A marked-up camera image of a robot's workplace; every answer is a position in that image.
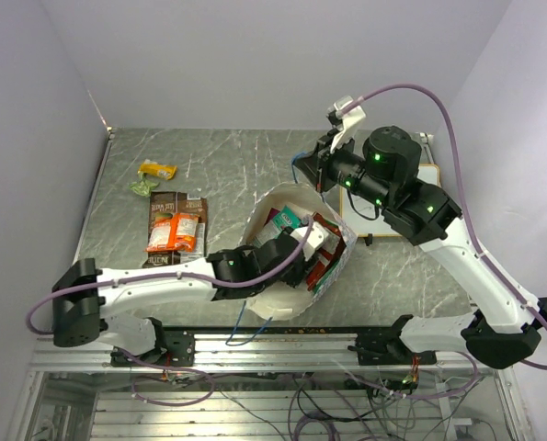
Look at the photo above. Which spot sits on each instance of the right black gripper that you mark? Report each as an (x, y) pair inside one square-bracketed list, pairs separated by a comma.
[(317, 165)]

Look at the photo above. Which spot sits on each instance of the checkered paper bag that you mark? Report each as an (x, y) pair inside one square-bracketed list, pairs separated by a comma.
[(300, 285)]

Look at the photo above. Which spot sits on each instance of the yellow snack bar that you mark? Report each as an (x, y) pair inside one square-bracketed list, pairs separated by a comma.
[(162, 171)]

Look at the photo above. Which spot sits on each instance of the brown snack bag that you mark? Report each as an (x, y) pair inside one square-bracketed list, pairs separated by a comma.
[(163, 205)]

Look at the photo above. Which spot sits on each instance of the orange snack packet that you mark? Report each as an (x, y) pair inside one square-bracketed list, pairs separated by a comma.
[(175, 234)]

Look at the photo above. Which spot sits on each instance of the green snack packet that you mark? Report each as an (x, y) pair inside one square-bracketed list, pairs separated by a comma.
[(143, 187)]

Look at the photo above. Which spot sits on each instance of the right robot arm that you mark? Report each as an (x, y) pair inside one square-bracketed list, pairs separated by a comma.
[(504, 328)]

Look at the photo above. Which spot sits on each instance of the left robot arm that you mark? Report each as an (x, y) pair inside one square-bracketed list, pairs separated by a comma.
[(92, 304)]

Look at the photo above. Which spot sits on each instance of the teal snack packet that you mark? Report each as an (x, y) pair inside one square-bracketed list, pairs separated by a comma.
[(276, 222)]

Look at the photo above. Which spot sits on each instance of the red snack packet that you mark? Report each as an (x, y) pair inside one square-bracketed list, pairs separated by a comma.
[(328, 254)]

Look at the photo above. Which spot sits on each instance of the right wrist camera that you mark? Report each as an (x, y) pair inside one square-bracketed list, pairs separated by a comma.
[(345, 117)]

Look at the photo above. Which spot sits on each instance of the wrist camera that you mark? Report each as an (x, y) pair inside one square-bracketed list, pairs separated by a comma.
[(345, 117), (313, 238)]

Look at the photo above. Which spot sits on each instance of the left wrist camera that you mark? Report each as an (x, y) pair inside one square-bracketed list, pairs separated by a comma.
[(313, 238)]

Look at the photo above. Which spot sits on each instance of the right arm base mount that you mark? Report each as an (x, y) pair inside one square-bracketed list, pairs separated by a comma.
[(375, 349)]

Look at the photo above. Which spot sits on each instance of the aluminium rail frame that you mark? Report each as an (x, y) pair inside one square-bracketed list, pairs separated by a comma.
[(381, 281)]

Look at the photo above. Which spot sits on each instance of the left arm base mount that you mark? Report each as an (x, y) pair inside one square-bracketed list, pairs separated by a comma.
[(159, 345)]

